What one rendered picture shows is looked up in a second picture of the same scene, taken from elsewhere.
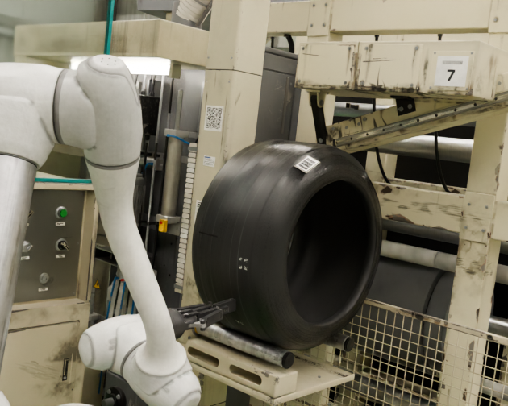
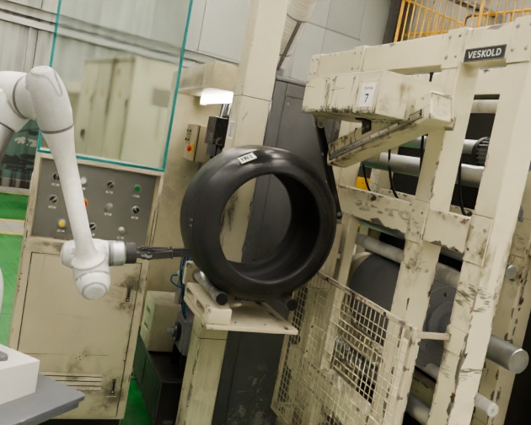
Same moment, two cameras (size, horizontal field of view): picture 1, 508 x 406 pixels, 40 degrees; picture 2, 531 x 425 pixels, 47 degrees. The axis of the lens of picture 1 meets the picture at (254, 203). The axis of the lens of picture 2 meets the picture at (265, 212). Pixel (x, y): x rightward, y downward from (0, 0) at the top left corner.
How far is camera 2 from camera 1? 1.17 m
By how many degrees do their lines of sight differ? 26
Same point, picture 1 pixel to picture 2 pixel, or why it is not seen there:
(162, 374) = (79, 267)
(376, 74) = (335, 99)
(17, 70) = (4, 74)
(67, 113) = (18, 97)
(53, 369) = (119, 292)
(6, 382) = not seen: hidden behind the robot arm
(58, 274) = (132, 229)
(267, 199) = (211, 179)
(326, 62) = (316, 92)
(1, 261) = not seen: outside the picture
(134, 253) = (69, 189)
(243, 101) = (250, 118)
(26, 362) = not seen: hidden behind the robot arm
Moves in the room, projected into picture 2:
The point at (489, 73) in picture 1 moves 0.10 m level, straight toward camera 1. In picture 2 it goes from (400, 97) to (383, 91)
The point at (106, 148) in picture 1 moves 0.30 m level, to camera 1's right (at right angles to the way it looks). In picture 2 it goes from (40, 120) to (118, 135)
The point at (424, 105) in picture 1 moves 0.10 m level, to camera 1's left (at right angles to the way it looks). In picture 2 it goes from (375, 125) to (350, 121)
